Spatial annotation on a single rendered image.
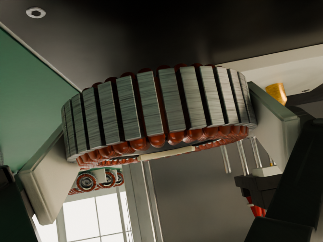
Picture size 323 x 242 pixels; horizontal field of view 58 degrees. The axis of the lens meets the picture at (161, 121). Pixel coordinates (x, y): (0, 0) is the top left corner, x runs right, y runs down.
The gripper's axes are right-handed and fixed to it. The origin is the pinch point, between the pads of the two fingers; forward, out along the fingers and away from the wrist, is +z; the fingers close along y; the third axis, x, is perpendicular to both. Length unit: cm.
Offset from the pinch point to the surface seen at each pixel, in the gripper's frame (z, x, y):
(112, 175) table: 130, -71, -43
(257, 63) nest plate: 9.9, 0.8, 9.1
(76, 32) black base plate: 1.3, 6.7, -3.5
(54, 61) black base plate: 3.8, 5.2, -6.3
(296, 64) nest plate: 10.6, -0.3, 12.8
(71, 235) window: 511, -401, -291
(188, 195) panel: 31.4, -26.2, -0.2
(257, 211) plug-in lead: 19.2, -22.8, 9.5
